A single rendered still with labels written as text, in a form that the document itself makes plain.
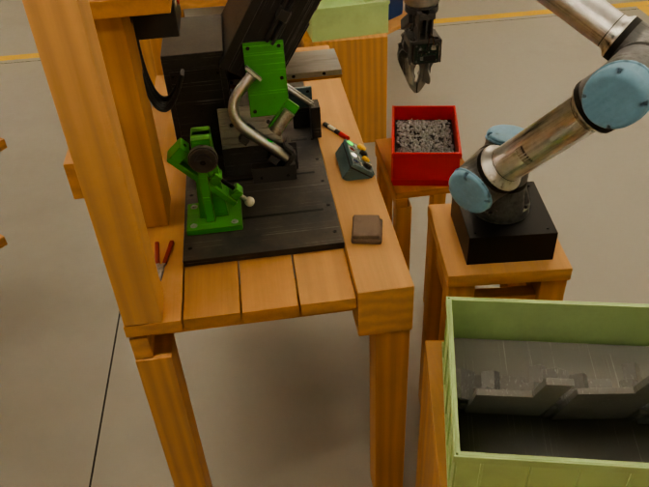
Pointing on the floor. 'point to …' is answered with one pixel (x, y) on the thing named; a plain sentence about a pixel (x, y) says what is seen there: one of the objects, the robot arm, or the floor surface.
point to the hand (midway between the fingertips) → (415, 85)
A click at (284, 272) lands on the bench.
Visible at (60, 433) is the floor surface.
